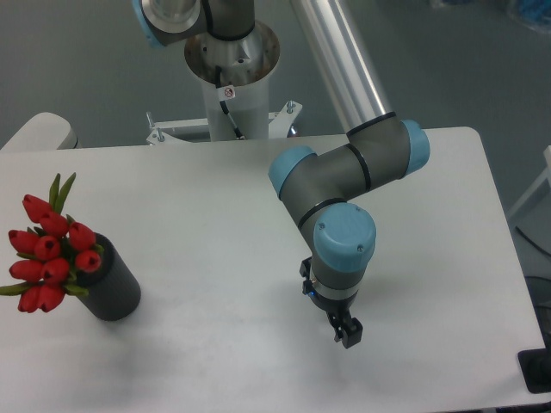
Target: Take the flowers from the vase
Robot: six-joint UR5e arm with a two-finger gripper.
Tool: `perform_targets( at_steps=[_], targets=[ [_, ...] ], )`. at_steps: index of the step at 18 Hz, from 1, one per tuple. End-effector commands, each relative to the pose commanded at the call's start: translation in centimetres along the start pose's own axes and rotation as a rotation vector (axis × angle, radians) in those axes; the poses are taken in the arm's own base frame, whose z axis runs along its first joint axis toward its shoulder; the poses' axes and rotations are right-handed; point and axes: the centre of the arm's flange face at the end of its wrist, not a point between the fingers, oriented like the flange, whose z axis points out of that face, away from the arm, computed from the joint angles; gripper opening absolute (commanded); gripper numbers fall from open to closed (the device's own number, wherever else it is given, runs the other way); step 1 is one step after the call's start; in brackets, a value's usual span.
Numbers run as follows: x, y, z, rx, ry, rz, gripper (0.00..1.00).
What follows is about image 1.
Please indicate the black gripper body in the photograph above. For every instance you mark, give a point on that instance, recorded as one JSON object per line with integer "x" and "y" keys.
{"x": 335, "y": 303}

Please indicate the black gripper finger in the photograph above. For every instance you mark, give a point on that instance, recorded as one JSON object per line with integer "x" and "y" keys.
{"x": 335, "y": 323}
{"x": 352, "y": 331}

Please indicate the red tulip bouquet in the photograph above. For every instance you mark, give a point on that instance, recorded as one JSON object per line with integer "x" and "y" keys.
{"x": 56, "y": 254}

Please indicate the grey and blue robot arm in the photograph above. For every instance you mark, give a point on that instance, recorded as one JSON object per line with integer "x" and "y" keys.
{"x": 318, "y": 190}

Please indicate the dark grey ribbed vase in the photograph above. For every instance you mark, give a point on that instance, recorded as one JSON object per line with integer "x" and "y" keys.
{"x": 113, "y": 291}

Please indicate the black device at table edge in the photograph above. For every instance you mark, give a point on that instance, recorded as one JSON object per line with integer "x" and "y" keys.
{"x": 535, "y": 366}

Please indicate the white rounded chair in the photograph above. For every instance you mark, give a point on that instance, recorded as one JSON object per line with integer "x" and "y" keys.
{"x": 43, "y": 132}

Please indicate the white pedestal base frame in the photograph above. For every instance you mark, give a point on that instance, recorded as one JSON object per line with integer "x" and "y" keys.
{"x": 172, "y": 129}

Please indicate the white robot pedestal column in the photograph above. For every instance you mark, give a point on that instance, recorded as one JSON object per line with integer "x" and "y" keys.
{"x": 234, "y": 78}

